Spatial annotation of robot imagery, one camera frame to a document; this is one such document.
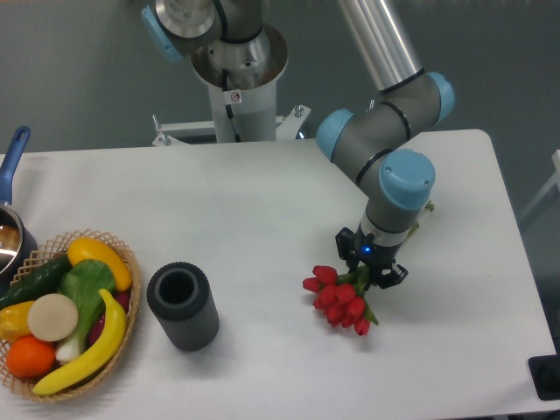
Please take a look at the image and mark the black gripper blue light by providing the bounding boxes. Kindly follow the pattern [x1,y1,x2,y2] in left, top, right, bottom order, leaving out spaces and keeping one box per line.
[335,227,409,290]

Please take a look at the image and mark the red tulip bouquet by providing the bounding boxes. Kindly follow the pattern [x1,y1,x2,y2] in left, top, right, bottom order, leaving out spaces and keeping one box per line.
[302,264,379,336]

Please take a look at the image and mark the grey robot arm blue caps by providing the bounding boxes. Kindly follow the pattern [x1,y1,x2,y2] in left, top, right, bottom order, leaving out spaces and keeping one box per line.
[141,1,455,289]

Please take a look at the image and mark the dark grey ribbed vase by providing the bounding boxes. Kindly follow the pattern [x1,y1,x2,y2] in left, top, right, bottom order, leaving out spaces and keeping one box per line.
[146,262,220,352]

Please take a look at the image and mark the black device at table edge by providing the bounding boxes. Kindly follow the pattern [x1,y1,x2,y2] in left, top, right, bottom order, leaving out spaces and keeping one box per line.
[528,354,559,401]

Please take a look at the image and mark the dark red fruit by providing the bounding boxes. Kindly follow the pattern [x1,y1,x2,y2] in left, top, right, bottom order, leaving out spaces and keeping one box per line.
[87,291,130,347]

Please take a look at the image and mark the yellow banana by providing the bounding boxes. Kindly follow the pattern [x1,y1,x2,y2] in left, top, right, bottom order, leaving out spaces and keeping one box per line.
[31,289,127,396]

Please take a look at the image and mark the green bok choy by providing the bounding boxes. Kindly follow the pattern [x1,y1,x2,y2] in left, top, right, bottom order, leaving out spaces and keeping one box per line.
[56,259,116,364]

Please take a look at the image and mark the yellow squash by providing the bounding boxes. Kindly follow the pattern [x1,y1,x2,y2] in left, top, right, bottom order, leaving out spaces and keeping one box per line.
[67,236,132,292]

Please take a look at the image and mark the beige round disc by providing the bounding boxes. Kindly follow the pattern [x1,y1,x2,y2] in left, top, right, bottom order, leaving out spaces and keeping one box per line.
[27,293,79,342]

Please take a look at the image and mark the green cucumber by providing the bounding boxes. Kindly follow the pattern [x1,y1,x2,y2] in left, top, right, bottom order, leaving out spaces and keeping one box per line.
[1,254,72,309]

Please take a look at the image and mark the orange fruit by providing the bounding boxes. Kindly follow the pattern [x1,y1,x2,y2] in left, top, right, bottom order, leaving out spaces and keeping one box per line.
[6,335,55,378]

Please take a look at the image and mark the yellow bell pepper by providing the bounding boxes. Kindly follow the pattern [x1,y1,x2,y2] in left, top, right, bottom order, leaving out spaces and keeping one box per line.
[1,301,34,342]

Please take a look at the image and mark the woven wicker basket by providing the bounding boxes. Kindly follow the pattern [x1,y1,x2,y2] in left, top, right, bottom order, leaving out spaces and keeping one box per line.
[1,228,141,403]

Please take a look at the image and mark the white frame at right edge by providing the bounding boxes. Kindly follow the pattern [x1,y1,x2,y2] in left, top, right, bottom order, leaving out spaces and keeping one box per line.
[518,150,559,232]

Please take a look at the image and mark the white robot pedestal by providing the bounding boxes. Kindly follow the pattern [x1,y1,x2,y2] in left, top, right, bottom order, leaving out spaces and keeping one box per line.
[152,24,312,146]

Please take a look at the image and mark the black cable on pedestal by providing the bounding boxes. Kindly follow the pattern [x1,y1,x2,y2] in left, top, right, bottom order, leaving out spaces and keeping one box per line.
[220,69,242,144]

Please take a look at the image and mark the blue handled saucepan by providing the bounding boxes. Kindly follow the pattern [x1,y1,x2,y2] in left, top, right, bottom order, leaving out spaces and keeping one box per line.
[1,126,37,294]

